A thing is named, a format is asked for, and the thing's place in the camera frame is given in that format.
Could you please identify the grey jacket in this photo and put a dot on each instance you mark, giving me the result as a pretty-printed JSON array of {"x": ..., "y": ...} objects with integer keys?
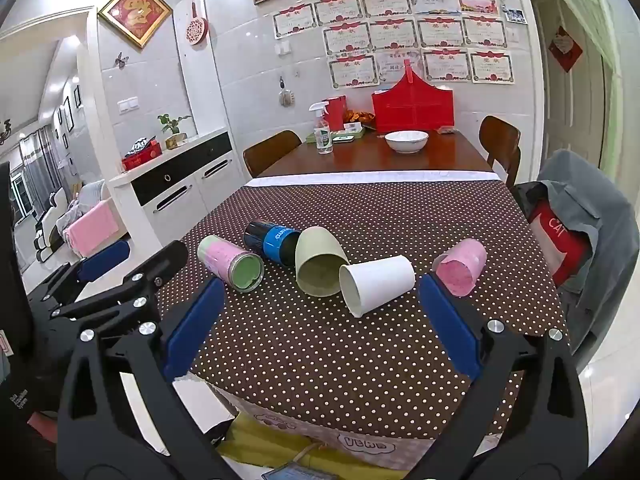
[{"x": 600, "y": 220}]

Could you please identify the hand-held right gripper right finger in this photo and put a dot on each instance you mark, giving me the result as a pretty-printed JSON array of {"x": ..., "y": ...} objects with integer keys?
[{"x": 450, "y": 332}]

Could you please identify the red gift box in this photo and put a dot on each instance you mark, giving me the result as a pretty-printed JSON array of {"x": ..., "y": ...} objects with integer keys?
[
  {"x": 412, "y": 107},
  {"x": 142, "y": 157}
]

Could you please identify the hanging keys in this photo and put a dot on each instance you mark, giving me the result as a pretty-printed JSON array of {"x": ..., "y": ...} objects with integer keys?
[{"x": 286, "y": 97}]

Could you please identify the beige cup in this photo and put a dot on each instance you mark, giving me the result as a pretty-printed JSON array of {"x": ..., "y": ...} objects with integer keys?
[{"x": 315, "y": 250}]

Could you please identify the grey curtains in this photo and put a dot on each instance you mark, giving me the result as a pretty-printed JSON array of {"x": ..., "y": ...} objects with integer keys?
[{"x": 40, "y": 160}]

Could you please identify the yellow cloth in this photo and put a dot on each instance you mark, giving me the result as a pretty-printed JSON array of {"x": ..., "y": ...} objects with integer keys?
[{"x": 260, "y": 447}]

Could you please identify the butterfly wall decoration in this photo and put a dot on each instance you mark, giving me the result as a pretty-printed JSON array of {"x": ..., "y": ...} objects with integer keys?
[{"x": 121, "y": 60}]

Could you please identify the small wall photo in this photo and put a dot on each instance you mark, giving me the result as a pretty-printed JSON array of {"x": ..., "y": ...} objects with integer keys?
[{"x": 514, "y": 14}]

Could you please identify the wooden chair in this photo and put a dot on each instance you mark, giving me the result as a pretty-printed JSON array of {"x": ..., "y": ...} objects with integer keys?
[
  {"x": 500, "y": 142},
  {"x": 270, "y": 152}
]

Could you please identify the pink and green cup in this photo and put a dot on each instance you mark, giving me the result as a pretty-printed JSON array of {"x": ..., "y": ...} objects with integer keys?
[{"x": 220, "y": 257}]

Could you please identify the black and blue cup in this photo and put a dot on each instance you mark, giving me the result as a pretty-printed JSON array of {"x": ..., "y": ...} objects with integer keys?
[{"x": 275, "y": 242}]

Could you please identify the wall of certificates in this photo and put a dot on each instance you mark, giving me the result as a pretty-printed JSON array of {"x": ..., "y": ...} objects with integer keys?
[{"x": 390, "y": 32}]

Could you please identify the red diamond framed picture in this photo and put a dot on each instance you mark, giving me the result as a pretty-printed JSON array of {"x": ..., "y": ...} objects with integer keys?
[{"x": 135, "y": 11}]

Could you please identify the snack packets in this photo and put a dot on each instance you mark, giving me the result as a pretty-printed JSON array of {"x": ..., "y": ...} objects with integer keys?
[{"x": 360, "y": 117}]

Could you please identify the red door decoration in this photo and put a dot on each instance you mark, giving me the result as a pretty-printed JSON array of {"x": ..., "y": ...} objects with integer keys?
[{"x": 565, "y": 50}]

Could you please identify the white light switch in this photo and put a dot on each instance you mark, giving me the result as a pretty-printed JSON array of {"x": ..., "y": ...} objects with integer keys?
[{"x": 127, "y": 105}]

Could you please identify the potted plant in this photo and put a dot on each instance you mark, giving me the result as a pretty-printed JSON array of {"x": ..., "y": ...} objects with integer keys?
[{"x": 175, "y": 137}]

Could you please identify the green flat box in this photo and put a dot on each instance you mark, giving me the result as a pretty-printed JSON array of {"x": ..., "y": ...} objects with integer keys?
[{"x": 347, "y": 136}]

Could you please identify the white sofa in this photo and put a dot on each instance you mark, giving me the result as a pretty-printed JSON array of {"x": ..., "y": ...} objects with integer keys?
[{"x": 50, "y": 220}]

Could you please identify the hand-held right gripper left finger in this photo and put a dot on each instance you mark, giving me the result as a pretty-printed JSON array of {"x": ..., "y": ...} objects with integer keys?
[{"x": 192, "y": 332}]

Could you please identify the white bowl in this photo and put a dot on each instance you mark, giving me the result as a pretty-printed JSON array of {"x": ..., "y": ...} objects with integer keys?
[{"x": 406, "y": 142}]

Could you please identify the pink blanket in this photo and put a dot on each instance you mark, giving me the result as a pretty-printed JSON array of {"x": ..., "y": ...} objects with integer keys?
[{"x": 92, "y": 230}]

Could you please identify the brown polka dot tablecloth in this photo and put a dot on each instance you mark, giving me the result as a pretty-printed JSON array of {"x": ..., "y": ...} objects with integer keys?
[{"x": 325, "y": 360}]

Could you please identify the white paper cup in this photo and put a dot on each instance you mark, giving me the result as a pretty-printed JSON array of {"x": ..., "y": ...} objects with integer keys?
[{"x": 385, "y": 275}]

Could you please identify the wooden dining table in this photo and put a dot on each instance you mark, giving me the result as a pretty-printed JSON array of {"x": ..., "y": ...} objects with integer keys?
[{"x": 360, "y": 160}]

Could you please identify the white door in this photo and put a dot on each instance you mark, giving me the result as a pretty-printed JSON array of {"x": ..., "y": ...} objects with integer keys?
[{"x": 575, "y": 125}]

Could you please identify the white wall outlet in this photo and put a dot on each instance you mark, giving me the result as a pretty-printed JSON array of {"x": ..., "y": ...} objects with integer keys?
[{"x": 283, "y": 47}]

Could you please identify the clear spray bottle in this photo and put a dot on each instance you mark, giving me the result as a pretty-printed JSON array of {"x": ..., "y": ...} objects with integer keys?
[{"x": 323, "y": 137}]

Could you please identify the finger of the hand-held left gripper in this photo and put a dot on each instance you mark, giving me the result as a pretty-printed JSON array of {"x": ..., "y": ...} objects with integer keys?
[
  {"x": 102, "y": 260},
  {"x": 167, "y": 260}
]

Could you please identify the red paper bag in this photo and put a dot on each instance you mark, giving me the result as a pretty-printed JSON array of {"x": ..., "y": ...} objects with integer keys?
[{"x": 336, "y": 110}]

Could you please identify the smartphone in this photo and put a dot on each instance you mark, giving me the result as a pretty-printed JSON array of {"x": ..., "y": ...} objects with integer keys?
[{"x": 295, "y": 472}]

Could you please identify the round hanging fan ornament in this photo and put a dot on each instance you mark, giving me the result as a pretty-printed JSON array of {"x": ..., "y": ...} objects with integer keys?
[{"x": 195, "y": 31}]

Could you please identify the white sideboard cabinet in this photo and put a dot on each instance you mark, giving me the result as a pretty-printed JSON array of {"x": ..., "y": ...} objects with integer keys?
[{"x": 220, "y": 180}]

